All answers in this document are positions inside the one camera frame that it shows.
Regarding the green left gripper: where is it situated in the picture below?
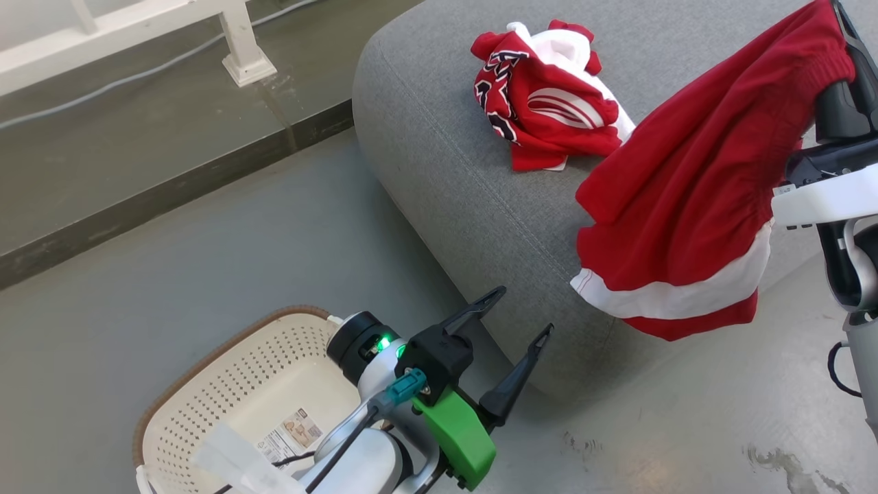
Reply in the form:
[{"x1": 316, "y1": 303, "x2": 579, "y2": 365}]
[{"x1": 412, "y1": 286, "x2": 554, "y2": 492}]

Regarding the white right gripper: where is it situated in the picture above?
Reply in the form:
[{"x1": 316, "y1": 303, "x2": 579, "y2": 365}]
[{"x1": 772, "y1": 0, "x2": 878, "y2": 231}]

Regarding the red shorts white stripe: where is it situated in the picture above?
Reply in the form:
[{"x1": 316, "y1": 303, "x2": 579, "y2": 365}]
[{"x1": 571, "y1": 0, "x2": 857, "y2": 342}]

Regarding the red basketball jersey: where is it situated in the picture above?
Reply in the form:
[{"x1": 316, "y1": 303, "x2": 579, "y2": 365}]
[{"x1": 471, "y1": 19, "x2": 637, "y2": 172}]

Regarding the cream perforated laundry basket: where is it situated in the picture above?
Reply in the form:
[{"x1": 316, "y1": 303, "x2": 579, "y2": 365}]
[{"x1": 134, "y1": 305, "x2": 366, "y2": 494}]

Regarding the grey fabric sofa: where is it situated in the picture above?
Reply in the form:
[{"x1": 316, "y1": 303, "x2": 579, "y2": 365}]
[{"x1": 352, "y1": 0, "x2": 878, "y2": 403}]

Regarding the paper label sticker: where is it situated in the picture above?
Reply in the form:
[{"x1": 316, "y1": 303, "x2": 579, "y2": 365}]
[{"x1": 256, "y1": 409, "x2": 324, "y2": 462}]

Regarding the white tape strip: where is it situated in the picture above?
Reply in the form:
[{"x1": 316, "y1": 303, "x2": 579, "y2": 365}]
[{"x1": 194, "y1": 421, "x2": 307, "y2": 494}]

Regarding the white railing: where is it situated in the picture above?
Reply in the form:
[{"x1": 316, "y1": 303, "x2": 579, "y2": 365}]
[{"x1": 0, "y1": 0, "x2": 278, "y2": 97}]

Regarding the teal left camera connector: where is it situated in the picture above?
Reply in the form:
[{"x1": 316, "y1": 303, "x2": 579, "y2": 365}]
[{"x1": 385, "y1": 368, "x2": 428, "y2": 406}]

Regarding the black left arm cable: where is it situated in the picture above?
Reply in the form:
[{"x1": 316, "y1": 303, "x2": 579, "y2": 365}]
[{"x1": 213, "y1": 405, "x2": 386, "y2": 494}]

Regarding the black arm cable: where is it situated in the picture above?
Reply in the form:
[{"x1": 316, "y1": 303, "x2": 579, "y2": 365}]
[
  {"x1": 213, "y1": 405, "x2": 386, "y2": 494},
  {"x1": 826, "y1": 340, "x2": 862, "y2": 399}
]

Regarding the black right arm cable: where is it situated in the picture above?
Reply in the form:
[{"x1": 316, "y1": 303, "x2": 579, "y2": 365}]
[{"x1": 826, "y1": 340, "x2": 862, "y2": 399}]

